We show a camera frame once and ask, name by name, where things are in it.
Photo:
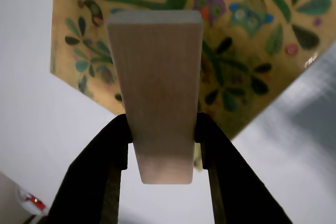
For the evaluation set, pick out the red and white object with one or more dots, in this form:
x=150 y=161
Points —
x=31 y=200

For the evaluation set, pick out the floral yellow and teal box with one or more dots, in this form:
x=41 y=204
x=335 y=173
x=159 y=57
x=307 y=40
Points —
x=249 y=64

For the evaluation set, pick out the wooden Jenga block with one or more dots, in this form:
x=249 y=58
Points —
x=157 y=90

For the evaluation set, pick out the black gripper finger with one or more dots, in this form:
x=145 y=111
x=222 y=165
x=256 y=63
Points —
x=236 y=187
x=92 y=176

